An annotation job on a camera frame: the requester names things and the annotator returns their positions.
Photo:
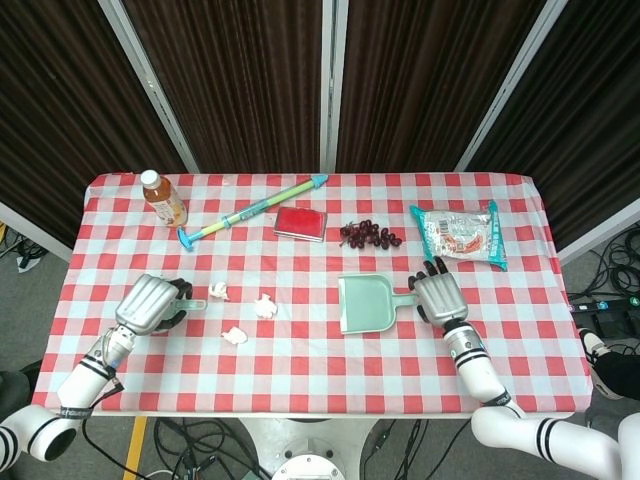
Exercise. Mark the yellow floor tape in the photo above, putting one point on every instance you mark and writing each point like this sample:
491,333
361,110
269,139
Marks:
135,447

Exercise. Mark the dark brown ribbed panel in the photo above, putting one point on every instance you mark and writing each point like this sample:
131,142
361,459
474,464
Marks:
600,125
50,100
240,75
430,75

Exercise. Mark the black power strip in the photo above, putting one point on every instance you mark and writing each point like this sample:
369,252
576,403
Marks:
605,303

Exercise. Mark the tea bottle with white cap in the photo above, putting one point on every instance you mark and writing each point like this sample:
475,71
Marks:
165,202

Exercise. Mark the black bulky object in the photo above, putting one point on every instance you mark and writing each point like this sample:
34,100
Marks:
17,387

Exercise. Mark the red white checkered tablecloth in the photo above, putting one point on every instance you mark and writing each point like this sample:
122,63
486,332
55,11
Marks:
300,375

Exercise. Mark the white and black shoe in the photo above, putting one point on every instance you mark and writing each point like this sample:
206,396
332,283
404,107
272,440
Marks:
592,350

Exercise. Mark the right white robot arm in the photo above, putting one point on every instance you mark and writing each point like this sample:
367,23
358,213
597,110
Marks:
475,370

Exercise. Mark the white tissue ball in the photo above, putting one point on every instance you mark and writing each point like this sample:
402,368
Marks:
219,291
234,336
265,307

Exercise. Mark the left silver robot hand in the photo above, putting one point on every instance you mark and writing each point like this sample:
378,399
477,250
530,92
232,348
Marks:
142,302

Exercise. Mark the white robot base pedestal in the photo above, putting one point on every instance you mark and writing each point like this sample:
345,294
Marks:
305,445

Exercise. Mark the red ink pad tin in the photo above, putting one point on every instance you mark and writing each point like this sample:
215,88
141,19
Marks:
300,222

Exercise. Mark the black trouser leg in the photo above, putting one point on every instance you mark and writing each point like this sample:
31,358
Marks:
620,372

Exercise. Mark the teal instant noodle packet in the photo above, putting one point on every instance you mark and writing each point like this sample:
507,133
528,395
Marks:
460,235

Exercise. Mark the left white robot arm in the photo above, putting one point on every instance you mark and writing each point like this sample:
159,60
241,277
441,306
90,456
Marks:
82,380

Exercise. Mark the green plastic dustpan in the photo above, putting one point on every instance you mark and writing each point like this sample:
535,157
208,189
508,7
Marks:
365,305

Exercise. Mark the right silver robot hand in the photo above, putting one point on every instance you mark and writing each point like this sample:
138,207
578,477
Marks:
440,297

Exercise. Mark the green and blue water squirter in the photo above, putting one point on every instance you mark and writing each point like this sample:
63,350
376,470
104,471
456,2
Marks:
250,210

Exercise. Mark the green hand broom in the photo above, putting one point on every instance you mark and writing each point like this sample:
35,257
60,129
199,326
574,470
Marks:
195,304

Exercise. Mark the dark red grape bunch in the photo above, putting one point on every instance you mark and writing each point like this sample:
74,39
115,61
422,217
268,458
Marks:
370,235

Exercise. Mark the white metal frame post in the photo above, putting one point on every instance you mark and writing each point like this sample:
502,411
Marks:
515,85
333,85
150,85

